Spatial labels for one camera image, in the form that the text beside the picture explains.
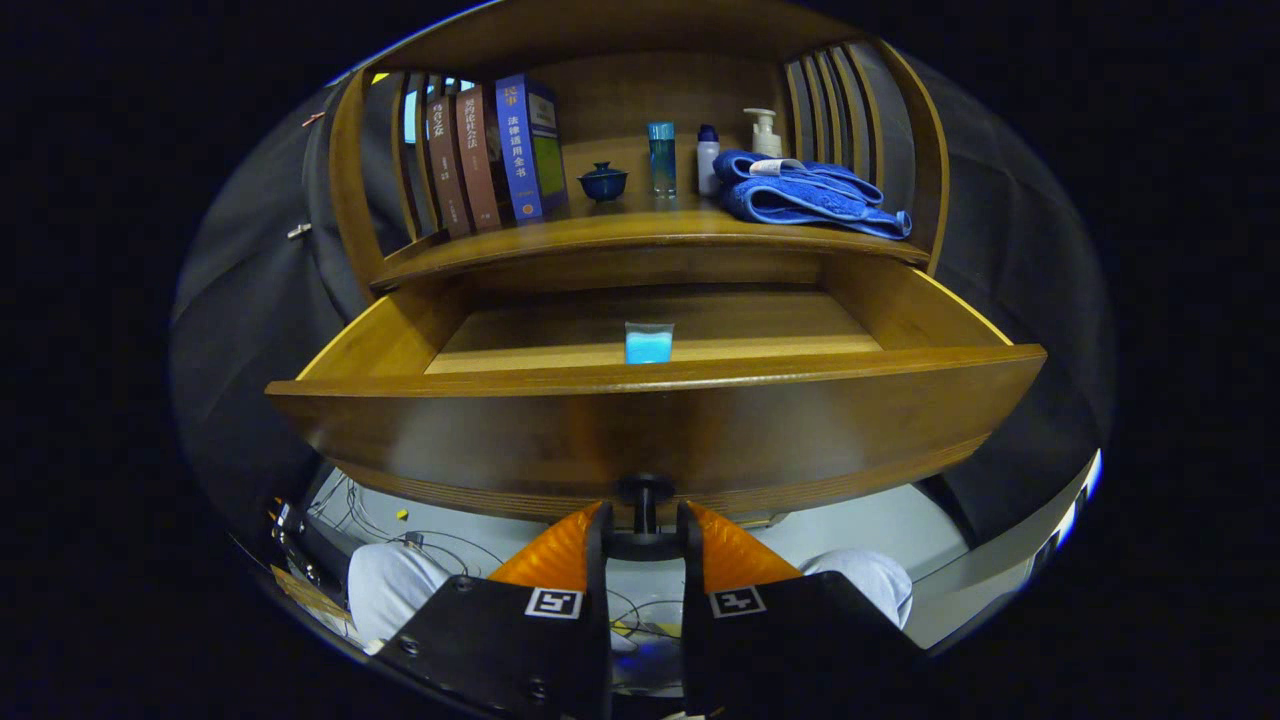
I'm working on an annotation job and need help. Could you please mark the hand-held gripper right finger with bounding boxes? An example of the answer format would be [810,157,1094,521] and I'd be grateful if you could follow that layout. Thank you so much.
[678,500,926,720]

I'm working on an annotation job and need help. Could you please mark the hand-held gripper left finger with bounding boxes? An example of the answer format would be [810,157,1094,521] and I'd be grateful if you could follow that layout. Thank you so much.
[375,500,613,720]

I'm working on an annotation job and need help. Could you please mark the wooden drawer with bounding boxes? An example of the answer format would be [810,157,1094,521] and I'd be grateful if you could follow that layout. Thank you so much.
[265,255,1048,561]

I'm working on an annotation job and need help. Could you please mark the small light blue cup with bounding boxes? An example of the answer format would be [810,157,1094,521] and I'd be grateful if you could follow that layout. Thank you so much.
[624,321,675,365]

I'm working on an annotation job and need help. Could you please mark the wooden cabinet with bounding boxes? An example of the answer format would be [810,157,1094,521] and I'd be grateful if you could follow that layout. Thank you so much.
[328,0,951,299]

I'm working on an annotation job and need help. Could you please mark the person's right leg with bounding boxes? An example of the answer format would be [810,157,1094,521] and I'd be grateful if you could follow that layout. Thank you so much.
[800,548,913,631]

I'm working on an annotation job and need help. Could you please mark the person's leg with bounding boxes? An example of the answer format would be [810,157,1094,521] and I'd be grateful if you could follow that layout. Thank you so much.
[347,543,501,651]
[800,548,913,631]

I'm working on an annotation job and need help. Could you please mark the person's left leg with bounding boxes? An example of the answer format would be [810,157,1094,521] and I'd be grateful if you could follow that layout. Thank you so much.
[347,543,501,651]

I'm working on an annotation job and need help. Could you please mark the white furniture edge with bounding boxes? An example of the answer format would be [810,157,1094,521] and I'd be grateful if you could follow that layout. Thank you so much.
[905,450,1103,651]

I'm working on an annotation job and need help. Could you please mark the black backdrop cloth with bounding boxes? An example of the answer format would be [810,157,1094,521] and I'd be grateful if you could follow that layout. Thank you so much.
[170,70,1116,561]

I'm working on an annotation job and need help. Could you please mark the blue towel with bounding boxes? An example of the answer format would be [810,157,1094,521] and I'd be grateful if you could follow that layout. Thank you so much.
[712,150,913,241]

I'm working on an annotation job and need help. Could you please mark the dark blue lidded teacup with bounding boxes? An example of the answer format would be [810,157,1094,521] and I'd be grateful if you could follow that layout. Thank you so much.
[577,161,630,203]

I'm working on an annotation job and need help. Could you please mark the dark brown book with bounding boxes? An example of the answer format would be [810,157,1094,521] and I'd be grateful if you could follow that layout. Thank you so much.
[425,88,473,239]

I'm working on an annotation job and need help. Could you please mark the reddish brown book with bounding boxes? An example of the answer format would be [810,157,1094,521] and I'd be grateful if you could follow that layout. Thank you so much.
[455,83,516,231]

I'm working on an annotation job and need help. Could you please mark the blue book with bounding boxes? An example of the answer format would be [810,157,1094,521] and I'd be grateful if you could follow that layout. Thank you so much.
[495,73,569,223]

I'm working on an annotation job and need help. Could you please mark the teal glass bottle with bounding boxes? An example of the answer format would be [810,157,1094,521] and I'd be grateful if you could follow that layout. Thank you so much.
[647,121,678,199]

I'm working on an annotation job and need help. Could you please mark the white pump bottle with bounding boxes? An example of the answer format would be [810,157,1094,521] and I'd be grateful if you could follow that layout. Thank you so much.
[743,107,784,159]

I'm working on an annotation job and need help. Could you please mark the tangle of floor cables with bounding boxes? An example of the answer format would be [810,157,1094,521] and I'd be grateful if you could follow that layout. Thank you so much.
[305,470,506,576]

